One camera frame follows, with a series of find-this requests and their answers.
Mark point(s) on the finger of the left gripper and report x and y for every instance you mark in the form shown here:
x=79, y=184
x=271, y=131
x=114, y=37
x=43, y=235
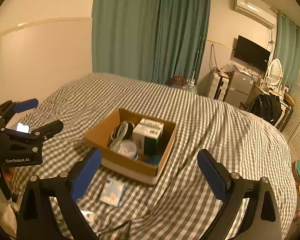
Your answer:
x=10, y=108
x=40, y=134

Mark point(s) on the white oval vanity mirror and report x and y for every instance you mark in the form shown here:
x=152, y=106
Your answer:
x=274, y=73

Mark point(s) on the black wall television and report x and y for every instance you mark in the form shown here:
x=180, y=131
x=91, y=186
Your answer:
x=251, y=53

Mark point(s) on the green white medicine box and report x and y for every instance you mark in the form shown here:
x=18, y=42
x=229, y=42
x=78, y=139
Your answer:
x=146, y=135

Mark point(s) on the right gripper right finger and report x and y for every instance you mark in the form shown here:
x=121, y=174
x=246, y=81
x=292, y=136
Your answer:
x=261, y=219

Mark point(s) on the blue tissue packet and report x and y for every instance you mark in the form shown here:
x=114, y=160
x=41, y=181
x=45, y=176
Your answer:
x=112, y=192

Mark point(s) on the white suitcase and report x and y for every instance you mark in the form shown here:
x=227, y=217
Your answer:
x=218, y=84

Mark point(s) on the silver blister pill pack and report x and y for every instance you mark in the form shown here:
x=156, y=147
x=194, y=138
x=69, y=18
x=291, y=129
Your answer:
x=153, y=160

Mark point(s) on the black backpack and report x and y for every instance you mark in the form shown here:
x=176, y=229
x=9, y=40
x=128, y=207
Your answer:
x=267, y=107

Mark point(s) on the green curtain by wardrobe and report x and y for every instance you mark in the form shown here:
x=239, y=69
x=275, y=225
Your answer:
x=287, y=50

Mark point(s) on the clear water bottle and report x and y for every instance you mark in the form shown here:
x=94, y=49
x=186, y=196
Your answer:
x=191, y=87

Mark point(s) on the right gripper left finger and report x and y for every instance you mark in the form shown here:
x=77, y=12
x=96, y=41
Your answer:
x=36, y=219

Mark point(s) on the green round stool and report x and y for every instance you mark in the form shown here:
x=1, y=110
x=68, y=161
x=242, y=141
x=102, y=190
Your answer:
x=296, y=170

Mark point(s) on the large green curtain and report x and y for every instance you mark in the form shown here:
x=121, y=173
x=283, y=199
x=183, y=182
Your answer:
x=149, y=40

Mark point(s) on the white tape roll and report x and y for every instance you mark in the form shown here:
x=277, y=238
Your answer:
x=123, y=131

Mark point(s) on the smartphone with lit screen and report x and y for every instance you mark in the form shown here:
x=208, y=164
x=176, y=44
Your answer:
x=22, y=128

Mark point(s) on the silver mini fridge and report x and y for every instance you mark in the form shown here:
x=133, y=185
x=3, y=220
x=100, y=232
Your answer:
x=238, y=88

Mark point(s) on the clear cotton swab jar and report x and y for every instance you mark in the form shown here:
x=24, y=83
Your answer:
x=126, y=148

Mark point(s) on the brown cardboard box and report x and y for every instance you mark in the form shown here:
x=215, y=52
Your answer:
x=98, y=136

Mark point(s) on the dark patterned round cushion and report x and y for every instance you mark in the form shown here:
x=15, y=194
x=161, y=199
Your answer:
x=178, y=81

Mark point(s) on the white air conditioner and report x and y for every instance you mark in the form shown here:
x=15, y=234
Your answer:
x=252, y=11

